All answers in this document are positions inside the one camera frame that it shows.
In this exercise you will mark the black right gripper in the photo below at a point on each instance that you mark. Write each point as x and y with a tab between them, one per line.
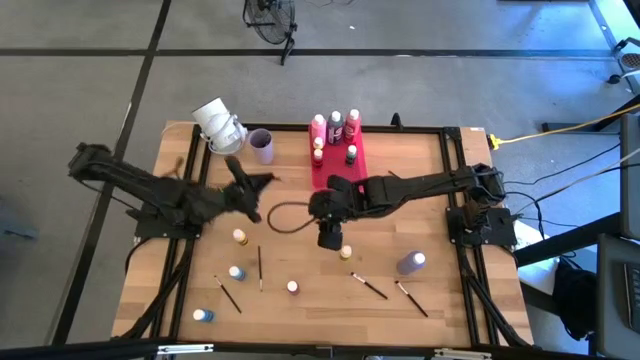
330	207

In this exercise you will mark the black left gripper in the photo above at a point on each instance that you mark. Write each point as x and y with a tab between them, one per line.
237	200

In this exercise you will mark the yellow black-banded paint bottle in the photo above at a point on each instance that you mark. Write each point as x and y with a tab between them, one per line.
345	252
318	143

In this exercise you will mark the small red paint bottle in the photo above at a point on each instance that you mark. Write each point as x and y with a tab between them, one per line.
318	158

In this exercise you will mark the small green paint bottle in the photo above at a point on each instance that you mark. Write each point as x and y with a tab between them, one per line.
351	155

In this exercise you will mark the yellow paint bottle red label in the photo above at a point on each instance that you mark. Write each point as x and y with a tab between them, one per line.
240	236

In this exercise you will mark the tall pink paint bottle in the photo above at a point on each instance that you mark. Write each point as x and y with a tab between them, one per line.
318	127

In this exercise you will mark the tall lavender paint bottle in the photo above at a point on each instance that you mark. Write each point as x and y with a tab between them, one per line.
411	263

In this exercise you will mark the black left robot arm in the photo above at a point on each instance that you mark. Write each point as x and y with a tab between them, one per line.
150	187

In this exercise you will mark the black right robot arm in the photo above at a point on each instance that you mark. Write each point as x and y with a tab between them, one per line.
425	187

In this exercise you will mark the tall grey paint bottle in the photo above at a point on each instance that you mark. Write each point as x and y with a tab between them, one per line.
335	127

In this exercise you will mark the tall red paint bottle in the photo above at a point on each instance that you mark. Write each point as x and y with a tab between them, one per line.
352	125

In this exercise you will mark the magenta black-taped paint bottle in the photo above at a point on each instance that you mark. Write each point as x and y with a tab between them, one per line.
293	287

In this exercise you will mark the blue paint bottle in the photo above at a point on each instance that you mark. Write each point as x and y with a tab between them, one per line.
236	273
202	315

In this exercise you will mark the lavender plastic cup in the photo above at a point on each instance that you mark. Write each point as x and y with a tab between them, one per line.
261	145

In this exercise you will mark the pink plastic bin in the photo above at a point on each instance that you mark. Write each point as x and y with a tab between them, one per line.
345	170

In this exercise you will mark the white paper towel roll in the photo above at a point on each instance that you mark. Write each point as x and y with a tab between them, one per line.
220	125

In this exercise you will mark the black floor fan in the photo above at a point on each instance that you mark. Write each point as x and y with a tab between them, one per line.
270	20

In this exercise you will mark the black bag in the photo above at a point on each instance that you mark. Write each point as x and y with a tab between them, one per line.
575	300

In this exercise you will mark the desk with keyboard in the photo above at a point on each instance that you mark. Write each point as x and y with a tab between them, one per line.
615	300

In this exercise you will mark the grey flat panel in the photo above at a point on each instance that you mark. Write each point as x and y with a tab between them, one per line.
631	175

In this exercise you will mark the computer keyboard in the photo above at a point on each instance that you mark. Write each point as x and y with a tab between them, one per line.
633	290

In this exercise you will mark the black curved bracket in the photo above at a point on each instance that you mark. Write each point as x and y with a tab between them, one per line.
396	120

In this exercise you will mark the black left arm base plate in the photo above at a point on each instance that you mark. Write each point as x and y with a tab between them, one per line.
150	230

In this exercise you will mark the black aluminium table frame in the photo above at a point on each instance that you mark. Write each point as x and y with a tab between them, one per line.
450	145

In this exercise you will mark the black camera box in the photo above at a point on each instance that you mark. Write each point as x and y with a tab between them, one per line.
324	351

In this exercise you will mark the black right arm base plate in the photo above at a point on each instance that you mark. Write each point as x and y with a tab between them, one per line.
502	230

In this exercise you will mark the silver beam bracket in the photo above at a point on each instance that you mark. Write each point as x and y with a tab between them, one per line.
462	354
185	349

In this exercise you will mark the black overhead frame beam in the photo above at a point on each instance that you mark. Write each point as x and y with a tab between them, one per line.
75	350

